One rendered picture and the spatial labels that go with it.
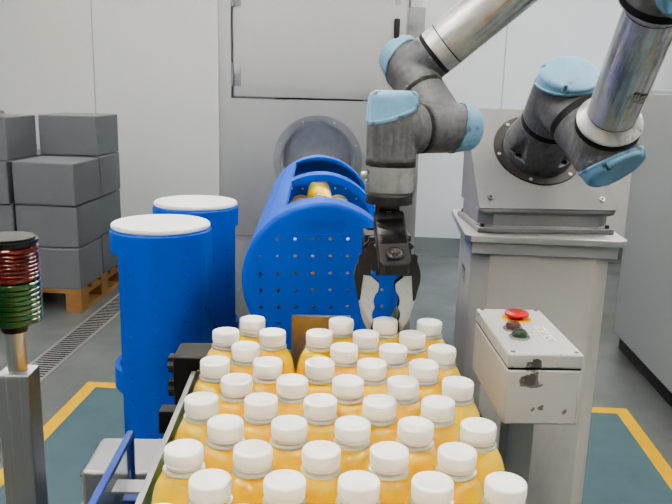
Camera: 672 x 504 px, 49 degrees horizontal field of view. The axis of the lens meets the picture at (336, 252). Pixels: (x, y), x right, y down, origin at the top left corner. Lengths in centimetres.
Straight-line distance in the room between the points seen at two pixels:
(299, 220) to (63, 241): 362
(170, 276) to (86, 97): 488
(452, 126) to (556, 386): 41
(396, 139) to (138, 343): 124
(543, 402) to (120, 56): 600
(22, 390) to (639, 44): 97
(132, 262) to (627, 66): 136
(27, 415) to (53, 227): 392
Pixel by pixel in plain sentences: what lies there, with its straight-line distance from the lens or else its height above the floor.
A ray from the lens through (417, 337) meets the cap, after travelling 109.
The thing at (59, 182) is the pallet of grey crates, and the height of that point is 81.
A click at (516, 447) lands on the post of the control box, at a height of 92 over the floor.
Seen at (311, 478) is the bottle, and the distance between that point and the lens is 76.
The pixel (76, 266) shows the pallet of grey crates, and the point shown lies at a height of 29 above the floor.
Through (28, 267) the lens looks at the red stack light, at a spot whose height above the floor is 123.
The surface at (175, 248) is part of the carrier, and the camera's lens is 205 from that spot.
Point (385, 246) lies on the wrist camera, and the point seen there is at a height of 121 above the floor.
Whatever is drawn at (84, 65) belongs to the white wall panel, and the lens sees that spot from 686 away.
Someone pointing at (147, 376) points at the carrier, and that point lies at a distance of 217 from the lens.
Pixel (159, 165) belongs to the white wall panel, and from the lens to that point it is 669.
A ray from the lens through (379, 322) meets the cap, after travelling 114.
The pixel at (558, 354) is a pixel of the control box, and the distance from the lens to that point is 102.
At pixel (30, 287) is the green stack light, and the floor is 120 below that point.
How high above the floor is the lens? 144
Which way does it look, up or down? 13 degrees down
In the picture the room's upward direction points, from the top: 2 degrees clockwise
